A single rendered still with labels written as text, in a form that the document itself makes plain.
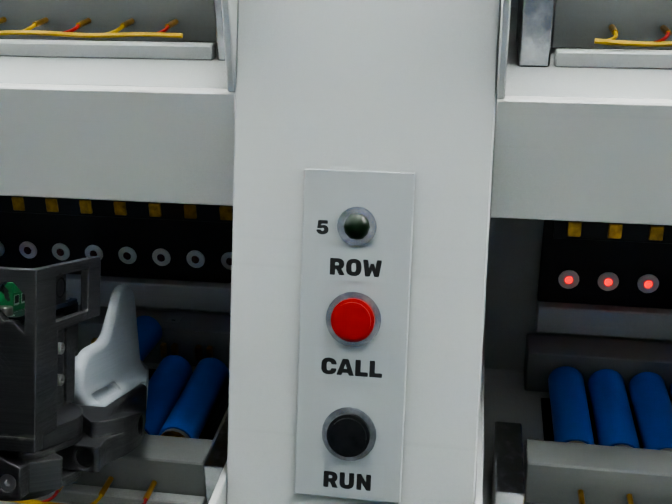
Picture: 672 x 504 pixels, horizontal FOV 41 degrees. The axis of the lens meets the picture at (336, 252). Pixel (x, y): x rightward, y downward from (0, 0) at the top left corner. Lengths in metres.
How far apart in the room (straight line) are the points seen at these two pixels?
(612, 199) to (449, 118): 0.07
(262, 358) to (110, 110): 0.11
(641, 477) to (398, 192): 0.17
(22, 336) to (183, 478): 0.13
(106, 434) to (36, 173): 0.11
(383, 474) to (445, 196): 0.10
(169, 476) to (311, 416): 0.10
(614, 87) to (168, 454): 0.24
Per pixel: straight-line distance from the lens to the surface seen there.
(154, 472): 0.42
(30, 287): 0.31
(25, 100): 0.36
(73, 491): 0.43
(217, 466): 0.40
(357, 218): 0.32
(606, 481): 0.41
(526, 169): 0.33
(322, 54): 0.33
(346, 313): 0.32
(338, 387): 0.33
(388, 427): 0.33
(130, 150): 0.35
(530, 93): 0.33
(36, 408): 0.31
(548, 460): 0.41
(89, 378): 0.38
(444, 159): 0.32
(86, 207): 0.52
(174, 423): 0.44
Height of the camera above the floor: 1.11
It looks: 6 degrees down
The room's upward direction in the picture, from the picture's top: 2 degrees clockwise
